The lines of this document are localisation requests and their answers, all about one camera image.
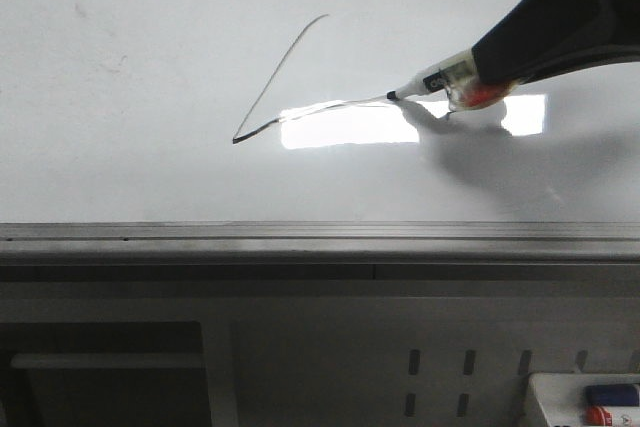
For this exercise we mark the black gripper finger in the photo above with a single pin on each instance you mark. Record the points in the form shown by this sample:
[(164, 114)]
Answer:
[(540, 39)]

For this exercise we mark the white black whiteboard marker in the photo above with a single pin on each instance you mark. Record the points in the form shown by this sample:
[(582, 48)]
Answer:
[(450, 74)]

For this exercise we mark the white marker tray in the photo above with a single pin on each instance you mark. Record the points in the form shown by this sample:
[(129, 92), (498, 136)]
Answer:
[(554, 399)]

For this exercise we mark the red capped marker in tray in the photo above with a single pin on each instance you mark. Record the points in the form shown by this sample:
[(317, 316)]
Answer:
[(614, 416)]

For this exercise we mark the grey perforated metal panel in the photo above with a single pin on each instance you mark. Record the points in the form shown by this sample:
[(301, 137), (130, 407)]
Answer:
[(302, 353)]

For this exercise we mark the white whiteboard with aluminium frame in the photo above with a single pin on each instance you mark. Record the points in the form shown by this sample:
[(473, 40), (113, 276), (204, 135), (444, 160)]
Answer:
[(140, 135)]

